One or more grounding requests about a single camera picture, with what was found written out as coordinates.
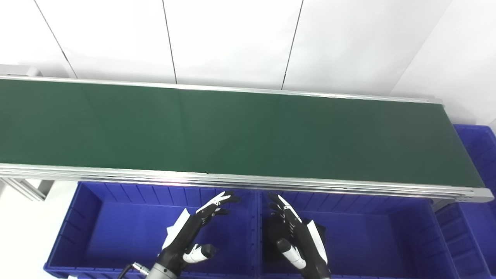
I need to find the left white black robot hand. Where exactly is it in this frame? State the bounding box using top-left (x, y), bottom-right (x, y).
top-left (157, 190), bottom-right (241, 270)

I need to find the green conveyor belt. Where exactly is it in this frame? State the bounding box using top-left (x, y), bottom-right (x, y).
top-left (0, 79), bottom-right (485, 189)

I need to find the blue bin with white parts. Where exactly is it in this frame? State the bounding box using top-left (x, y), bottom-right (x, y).
top-left (43, 181), bottom-right (261, 279)

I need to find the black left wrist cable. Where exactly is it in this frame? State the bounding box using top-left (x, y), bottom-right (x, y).
top-left (117, 262), bottom-right (150, 279)

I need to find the empty blue plastic bin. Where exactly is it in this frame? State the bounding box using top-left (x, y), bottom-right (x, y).
top-left (434, 124), bottom-right (496, 279)

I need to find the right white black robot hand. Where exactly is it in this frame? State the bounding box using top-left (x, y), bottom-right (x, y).
top-left (267, 193), bottom-right (332, 279)

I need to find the blue bin with black part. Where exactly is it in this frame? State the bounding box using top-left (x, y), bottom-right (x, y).
top-left (258, 189), bottom-right (462, 279)

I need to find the grey conveyor motor housing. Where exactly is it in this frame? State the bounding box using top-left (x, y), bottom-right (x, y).
top-left (0, 64), bottom-right (42, 78)

